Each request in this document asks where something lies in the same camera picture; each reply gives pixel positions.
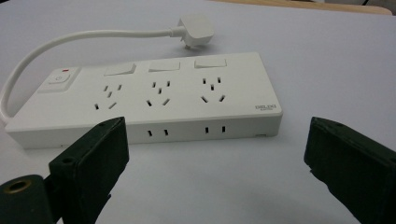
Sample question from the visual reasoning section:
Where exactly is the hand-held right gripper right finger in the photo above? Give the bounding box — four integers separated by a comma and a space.
304, 116, 396, 224

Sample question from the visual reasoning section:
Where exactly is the white power cable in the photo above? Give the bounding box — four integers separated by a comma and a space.
0, 26, 185, 126

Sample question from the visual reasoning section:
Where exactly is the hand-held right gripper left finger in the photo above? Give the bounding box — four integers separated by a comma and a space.
48, 116, 130, 224

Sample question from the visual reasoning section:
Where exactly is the white power plug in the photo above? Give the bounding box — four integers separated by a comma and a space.
169, 13, 216, 50

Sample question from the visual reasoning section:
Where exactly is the white power strip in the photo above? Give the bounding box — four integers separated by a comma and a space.
4, 51, 284, 150

